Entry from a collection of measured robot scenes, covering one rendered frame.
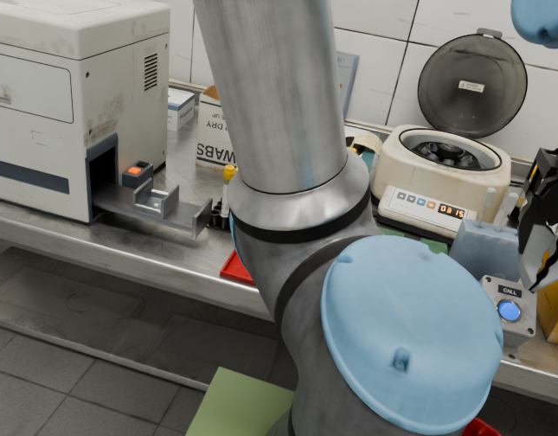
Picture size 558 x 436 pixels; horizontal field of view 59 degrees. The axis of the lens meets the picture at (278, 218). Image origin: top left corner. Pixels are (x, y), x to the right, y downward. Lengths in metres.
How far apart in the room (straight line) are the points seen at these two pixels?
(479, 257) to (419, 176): 0.21
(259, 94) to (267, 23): 0.04
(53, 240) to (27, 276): 0.93
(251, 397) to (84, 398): 1.22
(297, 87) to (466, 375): 0.19
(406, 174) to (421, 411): 0.67
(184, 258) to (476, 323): 0.51
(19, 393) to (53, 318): 0.29
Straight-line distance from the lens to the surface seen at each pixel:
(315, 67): 0.32
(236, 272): 0.72
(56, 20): 0.73
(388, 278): 0.32
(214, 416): 0.51
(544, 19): 0.46
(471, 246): 0.79
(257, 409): 0.52
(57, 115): 0.76
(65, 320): 1.56
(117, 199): 0.81
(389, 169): 0.94
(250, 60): 0.31
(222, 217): 0.80
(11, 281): 1.73
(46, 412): 1.70
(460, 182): 0.92
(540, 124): 1.30
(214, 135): 0.99
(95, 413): 1.67
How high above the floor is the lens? 1.31
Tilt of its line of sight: 30 degrees down
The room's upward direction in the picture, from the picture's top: 10 degrees clockwise
